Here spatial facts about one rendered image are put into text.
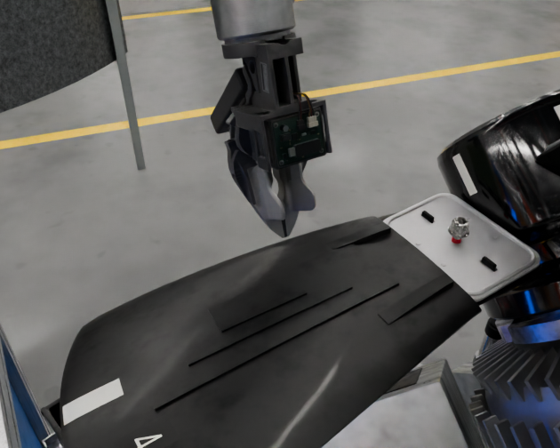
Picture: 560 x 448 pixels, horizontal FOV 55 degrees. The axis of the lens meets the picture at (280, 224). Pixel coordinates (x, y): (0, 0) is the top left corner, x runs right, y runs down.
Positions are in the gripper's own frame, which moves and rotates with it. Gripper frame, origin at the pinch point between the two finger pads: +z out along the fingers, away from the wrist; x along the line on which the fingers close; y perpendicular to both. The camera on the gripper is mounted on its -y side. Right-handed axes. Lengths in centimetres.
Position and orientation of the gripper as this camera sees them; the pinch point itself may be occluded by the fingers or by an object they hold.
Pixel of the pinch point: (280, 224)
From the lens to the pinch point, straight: 60.6
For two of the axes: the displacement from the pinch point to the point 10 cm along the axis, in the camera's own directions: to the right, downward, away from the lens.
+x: 8.7, -3.1, 3.8
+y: 4.7, 2.7, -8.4
